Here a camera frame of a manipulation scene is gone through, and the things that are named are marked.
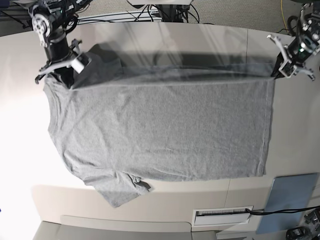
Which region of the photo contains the yellow floor cable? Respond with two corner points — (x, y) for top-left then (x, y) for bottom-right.
(279, 0), (291, 31)

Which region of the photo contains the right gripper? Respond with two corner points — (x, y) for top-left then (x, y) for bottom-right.
(34, 37), (83, 85)

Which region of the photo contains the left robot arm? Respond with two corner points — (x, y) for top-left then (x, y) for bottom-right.
(267, 0), (320, 81)

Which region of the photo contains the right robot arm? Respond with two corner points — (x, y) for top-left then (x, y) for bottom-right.
(28, 0), (89, 88)

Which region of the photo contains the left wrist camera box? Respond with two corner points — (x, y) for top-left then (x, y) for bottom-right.
(278, 59), (296, 78)

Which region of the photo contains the white cable grommet box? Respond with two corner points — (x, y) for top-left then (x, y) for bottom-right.
(191, 206), (253, 228)

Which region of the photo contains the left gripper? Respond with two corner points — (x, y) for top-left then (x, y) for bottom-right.
(267, 34), (316, 81)

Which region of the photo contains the black cable over panel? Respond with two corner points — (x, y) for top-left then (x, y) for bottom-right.
(246, 206), (320, 216)

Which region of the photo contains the black device bottom right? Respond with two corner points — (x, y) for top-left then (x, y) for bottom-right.
(285, 226), (311, 240)

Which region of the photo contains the grey T-shirt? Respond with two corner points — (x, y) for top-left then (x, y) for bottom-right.
(43, 52), (275, 208)

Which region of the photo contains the blue-grey flat panel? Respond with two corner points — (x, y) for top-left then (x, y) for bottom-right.
(256, 172), (319, 235)

